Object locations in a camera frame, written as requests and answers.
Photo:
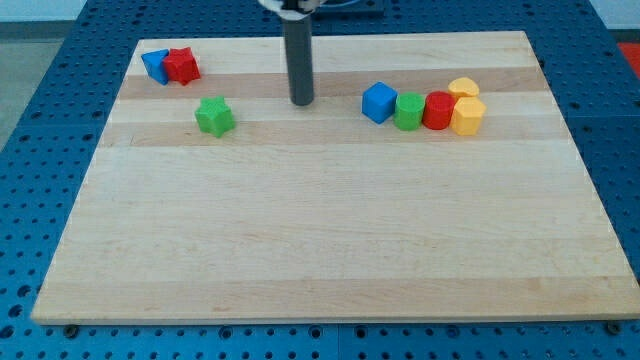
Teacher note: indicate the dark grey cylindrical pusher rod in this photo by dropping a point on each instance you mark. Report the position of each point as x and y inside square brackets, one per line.
[297, 37]

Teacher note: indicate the green star block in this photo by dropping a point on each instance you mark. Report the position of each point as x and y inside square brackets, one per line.
[214, 116]

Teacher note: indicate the red star block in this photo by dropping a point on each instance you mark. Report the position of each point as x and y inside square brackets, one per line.
[181, 66]

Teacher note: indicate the blue cube block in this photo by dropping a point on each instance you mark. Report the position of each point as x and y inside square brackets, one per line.
[378, 102]

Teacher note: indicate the green cylinder block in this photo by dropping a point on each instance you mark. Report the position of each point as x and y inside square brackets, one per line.
[409, 110]

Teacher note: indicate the blue triangle block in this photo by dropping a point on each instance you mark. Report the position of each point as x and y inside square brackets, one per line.
[153, 63]

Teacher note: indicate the red cylinder block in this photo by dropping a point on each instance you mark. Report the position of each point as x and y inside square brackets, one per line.
[438, 110]

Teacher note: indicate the yellow heart block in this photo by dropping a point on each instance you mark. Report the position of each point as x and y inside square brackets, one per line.
[463, 87]

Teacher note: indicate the yellow hexagon block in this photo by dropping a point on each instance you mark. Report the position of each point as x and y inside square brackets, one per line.
[467, 116]

